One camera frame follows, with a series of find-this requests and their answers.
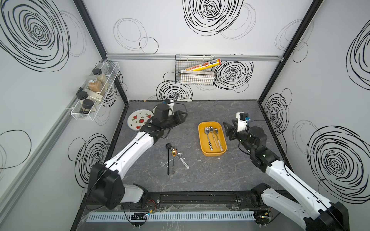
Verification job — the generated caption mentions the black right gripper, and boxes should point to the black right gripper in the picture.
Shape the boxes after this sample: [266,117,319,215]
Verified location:
[222,118,254,155]

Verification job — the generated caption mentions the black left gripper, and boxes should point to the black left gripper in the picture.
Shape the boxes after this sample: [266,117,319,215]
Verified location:
[159,110,185,131]

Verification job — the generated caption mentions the silver spoon clear handle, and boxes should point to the silver spoon clear handle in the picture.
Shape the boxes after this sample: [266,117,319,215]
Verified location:
[209,126,218,147]

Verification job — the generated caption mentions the checkered handle spoon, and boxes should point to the checkered handle spoon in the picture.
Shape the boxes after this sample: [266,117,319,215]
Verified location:
[204,127,213,151]

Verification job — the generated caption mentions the gold bowl spoon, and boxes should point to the gold bowl spoon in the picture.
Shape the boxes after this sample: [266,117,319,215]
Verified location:
[171,147,178,175]

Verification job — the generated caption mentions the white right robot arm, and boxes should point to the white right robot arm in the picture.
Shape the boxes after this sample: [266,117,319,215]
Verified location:
[223,120,350,231]

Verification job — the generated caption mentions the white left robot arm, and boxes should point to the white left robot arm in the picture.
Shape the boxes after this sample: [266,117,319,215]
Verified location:
[88,100,188,209]

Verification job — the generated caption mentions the yellow storage box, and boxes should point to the yellow storage box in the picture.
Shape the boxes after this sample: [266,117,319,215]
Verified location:
[198,121,227,157]

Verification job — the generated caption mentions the black ladle spoon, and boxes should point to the black ladle spoon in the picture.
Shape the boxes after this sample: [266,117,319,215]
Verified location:
[166,143,172,175]

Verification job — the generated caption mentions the yellow foil wrap box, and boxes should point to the yellow foil wrap box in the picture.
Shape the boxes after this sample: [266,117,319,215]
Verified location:
[185,59,222,71]

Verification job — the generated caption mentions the watermelon pattern plate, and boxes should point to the watermelon pattern plate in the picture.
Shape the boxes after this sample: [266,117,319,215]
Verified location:
[127,109,154,131]

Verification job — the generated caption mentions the spice jar brown contents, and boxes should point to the spice jar brown contents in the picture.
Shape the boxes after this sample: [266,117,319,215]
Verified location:
[87,76,104,93]

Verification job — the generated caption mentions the spice jar black lid nearest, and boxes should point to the spice jar black lid nearest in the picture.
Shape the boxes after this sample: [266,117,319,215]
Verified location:
[79,99,94,114]

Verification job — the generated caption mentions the spice jar black lid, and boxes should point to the spice jar black lid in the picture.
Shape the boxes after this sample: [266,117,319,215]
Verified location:
[76,91,91,105]
[92,68,108,86]
[79,99,94,114]

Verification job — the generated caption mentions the spice jar black lid front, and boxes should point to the spice jar black lid front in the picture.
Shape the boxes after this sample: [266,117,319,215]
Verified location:
[76,91,91,105]

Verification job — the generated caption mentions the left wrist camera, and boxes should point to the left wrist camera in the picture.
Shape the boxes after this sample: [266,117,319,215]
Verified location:
[163,99,174,115]

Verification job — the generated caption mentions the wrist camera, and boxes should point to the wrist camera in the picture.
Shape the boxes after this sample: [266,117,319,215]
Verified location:
[163,99,174,115]
[236,112,250,132]

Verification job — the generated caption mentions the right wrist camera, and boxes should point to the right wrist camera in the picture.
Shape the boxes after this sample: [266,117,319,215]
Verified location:
[236,112,250,132]

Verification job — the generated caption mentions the black wire basket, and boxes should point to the black wire basket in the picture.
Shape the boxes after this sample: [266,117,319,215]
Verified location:
[174,54,216,86]

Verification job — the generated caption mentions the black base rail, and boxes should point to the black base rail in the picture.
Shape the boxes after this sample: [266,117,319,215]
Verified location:
[86,190,313,211]

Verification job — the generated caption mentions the clear wall shelf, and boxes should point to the clear wall shelf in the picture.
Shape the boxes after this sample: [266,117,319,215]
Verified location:
[71,61,120,121]

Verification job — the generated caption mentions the white cable duct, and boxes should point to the white cable duct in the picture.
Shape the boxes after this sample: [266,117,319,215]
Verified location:
[86,211,255,222]

